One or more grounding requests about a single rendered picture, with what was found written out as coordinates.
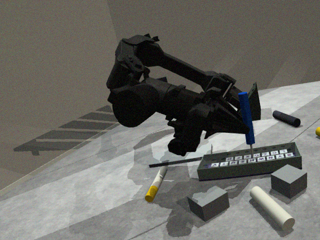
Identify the blue stylus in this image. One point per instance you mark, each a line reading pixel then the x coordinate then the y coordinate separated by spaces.
pixel 247 119

